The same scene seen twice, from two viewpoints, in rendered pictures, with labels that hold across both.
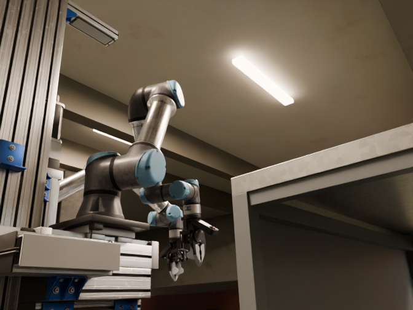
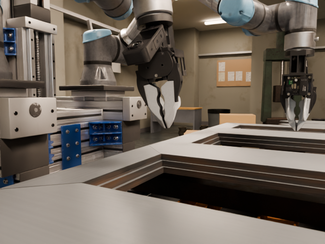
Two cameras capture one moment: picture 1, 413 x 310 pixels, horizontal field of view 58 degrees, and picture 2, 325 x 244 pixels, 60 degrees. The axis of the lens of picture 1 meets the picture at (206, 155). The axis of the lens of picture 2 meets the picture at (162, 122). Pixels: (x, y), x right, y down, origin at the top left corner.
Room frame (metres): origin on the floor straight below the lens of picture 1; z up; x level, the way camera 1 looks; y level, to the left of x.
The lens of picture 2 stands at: (1.48, -0.48, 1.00)
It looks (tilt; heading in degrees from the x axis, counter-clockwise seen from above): 5 degrees down; 78
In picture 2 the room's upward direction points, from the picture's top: straight up
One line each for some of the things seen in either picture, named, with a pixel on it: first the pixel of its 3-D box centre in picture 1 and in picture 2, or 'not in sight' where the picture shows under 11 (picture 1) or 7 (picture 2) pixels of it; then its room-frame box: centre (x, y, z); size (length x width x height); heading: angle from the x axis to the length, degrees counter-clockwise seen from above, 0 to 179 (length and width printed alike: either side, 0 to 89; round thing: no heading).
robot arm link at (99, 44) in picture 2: not in sight; (98, 46); (1.48, 0.75, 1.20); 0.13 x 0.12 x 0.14; 33
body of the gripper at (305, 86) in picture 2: (177, 250); (298, 74); (1.99, 0.18, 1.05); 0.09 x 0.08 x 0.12; 49
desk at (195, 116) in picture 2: not in sight; (176, 120); (3.46, 6.83, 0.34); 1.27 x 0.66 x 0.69; 143
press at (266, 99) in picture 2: not in sight; (281, 80); (5.59, 5.36, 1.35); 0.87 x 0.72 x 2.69; 142
